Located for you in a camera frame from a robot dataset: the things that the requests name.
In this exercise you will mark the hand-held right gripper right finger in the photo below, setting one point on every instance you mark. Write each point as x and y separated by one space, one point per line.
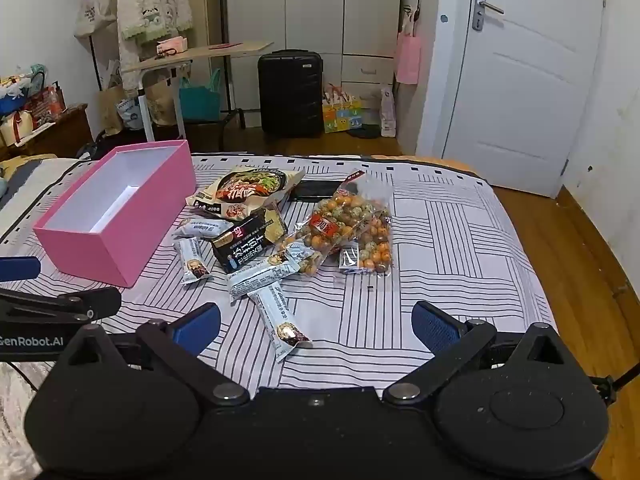
436 327

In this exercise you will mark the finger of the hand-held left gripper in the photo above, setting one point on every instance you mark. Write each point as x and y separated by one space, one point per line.
20 269
75 302

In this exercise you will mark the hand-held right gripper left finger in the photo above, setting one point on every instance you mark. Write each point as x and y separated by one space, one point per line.
196 324

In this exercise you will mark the pink cardboard box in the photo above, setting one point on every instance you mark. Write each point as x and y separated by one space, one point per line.
85 252

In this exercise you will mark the light blue snack bar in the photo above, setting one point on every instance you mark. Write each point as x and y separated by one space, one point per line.
200 229
260 277
280 320
192 260

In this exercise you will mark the black snack packet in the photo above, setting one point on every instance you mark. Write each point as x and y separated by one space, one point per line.
245 250

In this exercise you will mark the clear bag of coated peanuts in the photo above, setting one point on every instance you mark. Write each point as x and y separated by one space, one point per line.
325 225
375 256

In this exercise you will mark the large noodle packet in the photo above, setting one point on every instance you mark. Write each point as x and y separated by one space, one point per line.
245 187

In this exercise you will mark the grey fluffy blanket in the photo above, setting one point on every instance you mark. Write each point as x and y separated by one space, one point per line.
17 410

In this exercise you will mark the yellow blanket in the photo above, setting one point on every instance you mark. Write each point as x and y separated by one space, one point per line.
25 162

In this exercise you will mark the white bag with red ribbon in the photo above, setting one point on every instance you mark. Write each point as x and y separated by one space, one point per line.
15 130

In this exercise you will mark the dark wooden cabinet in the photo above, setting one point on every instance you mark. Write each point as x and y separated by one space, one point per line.
60 132

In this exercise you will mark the black bag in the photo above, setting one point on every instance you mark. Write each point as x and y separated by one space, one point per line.
95 146

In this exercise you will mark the red gift bag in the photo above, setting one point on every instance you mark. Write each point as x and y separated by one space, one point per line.
47 102

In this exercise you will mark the black phone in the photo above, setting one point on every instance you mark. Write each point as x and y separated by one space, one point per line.
315 191

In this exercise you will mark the brown paper bag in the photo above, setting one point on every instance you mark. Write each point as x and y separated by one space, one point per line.
110 110
162 102

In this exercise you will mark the white printed bag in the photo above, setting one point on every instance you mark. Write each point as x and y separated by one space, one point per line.
131 116

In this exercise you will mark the dark slippers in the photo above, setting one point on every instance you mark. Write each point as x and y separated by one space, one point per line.
365 131

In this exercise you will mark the white plastic bag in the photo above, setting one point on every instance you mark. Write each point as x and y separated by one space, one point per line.
388 112

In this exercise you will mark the teal bag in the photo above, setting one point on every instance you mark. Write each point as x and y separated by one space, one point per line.
200 102

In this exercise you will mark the colourful gift box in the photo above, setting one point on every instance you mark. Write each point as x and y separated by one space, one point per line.
350 115

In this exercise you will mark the black suitcase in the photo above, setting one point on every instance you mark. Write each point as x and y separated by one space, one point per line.
290 95

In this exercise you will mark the white door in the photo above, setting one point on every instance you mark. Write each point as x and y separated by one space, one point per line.
520 85

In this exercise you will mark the white tote bag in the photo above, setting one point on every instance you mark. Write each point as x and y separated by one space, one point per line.
95 15

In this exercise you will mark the pink hanging bag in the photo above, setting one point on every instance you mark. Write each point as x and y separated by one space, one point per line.
407 60

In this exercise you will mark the pink case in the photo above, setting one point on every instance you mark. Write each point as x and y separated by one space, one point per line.
172 46

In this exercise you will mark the cream knitted cardigan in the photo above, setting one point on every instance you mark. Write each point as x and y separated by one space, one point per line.
150 5

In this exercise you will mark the white wardrobe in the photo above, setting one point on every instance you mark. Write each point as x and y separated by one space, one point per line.
310 5

